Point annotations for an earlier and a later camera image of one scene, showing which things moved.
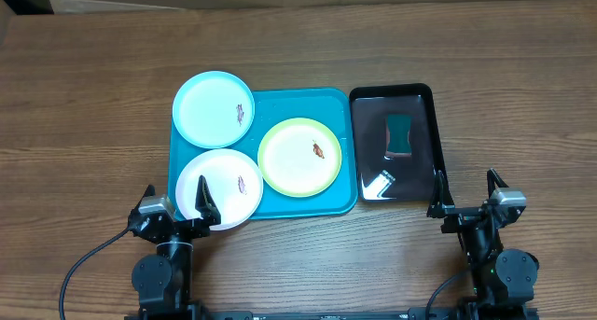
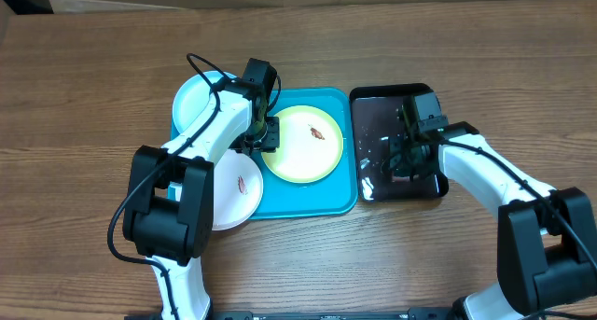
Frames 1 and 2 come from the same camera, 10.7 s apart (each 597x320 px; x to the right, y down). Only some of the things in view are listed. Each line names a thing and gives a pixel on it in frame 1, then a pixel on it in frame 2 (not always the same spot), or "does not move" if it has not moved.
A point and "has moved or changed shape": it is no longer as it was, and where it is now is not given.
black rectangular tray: x=396 y=144 does not move
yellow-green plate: x=299 y=157 has moved or changed shape
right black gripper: x=466 y=218 -> x=402 y=156
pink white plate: x=234 y=183 does not move
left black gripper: x=205 y=207 -> x=270 y=144
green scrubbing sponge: x=397 y=141 has moved or changed shape
